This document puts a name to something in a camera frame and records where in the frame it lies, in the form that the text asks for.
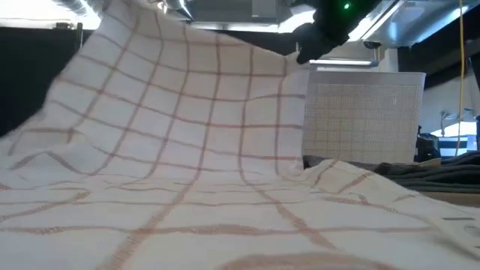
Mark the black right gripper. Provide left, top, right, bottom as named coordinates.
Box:
left=295, top=0, right=382, bottom=65

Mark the white towel with red checks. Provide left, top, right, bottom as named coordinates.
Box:
left=0, top=0, right=480, bottom=270

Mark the grey terry towel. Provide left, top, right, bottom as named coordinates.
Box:
left=301, top=151, right=480, bottom=195

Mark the long ceiling light bar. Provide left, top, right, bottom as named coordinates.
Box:
left=307, top=58, right=380, bottom=68

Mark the white perforated laundry basket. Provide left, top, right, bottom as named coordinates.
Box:
left=301, top=70, right=428, bottom=165

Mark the grey ceiling air unit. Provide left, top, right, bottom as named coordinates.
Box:
left=163, top=0, right=297, bottom=23

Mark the black chair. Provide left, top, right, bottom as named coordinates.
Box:
left=415, top=127, right=442, bottom=162

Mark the black folding screen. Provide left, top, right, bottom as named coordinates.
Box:
left=0, top=22, right=301, bottom=138

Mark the shiny metal ceiling duct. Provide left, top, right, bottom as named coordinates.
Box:
left=348, top=0, right=480, bottom=48

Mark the corrugated silver air duct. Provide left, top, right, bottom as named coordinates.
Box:
left=50, top=0, right=108, bottom=18

